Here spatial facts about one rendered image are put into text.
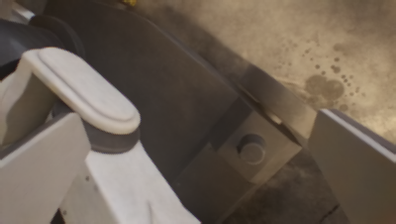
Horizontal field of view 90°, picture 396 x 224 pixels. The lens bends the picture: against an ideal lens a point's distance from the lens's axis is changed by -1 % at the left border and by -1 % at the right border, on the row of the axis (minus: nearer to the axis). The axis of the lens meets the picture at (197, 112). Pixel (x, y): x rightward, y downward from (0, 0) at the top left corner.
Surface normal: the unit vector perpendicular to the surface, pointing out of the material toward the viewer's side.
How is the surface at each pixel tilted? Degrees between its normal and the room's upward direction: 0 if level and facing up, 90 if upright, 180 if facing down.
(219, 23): 0
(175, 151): 0
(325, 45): 0
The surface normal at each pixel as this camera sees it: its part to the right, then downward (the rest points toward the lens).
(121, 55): -0.25, 0.17
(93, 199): -0.49, -0.05
